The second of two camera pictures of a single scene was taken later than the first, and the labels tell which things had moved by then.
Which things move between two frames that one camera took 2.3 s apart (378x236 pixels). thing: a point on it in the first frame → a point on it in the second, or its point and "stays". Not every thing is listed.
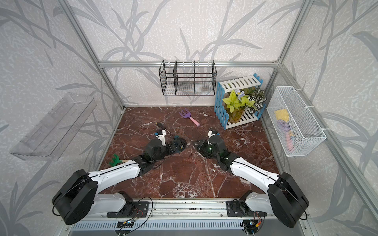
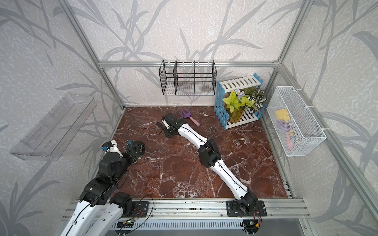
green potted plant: x=250 y=99 stays
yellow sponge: x=282 y=114 stays
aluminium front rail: x=190 y=209 stays
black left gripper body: x=166 y=151 → x=130 y=157
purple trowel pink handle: x=284 y=126 stays
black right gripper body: x=205 y=149 → x=168 y=132
